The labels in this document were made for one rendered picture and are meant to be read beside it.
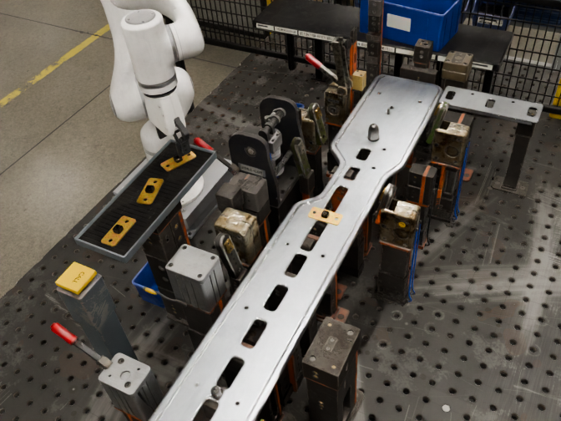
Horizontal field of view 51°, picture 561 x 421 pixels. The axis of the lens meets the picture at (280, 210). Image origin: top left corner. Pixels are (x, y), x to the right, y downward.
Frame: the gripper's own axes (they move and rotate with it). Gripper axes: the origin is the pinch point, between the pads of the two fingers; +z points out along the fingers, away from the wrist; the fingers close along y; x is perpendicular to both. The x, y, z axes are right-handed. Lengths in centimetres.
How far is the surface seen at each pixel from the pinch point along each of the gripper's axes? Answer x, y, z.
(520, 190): 96, 39, 52
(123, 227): -21.1, 11.5, 5.2
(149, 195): -11.4, 5.9, 5.7
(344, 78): 59, -5, 12
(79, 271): -33.6, 15.8, 6.0
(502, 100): 95, 26, 22
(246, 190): 10.4, 12.1, 14.3
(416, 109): 73, 12, 22
